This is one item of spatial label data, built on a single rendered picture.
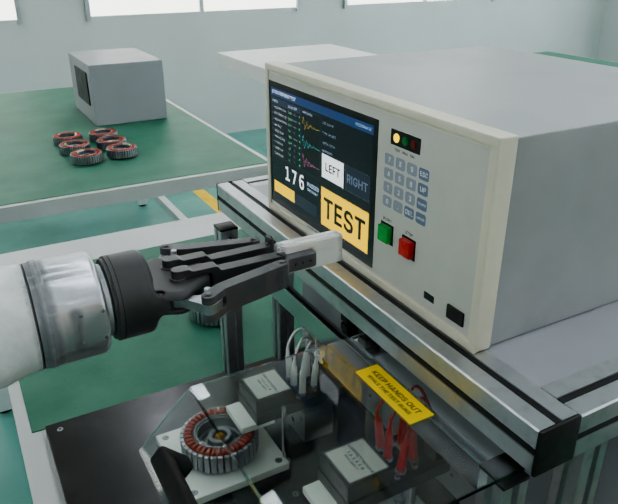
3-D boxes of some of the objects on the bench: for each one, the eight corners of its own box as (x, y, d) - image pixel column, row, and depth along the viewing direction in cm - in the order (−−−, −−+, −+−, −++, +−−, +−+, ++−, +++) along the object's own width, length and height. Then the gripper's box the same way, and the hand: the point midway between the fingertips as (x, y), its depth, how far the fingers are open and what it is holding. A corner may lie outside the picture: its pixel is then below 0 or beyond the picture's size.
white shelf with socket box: (282, 259, 164) (279, 73, 144) (226, 212, 193) (216, 52, 174) (396, 233, 179) (407, 61, 160) (328, 192, 208) (330, 43, 189)
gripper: (92, 305, 63) (307, 254, 74) (128, 375, 53) (373, 304, 63) (80, 233, 60) (307, 191, 71) (116, 293, 50) (376, 233, 60)
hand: (309, 252), depth 65 cm, fingers closed
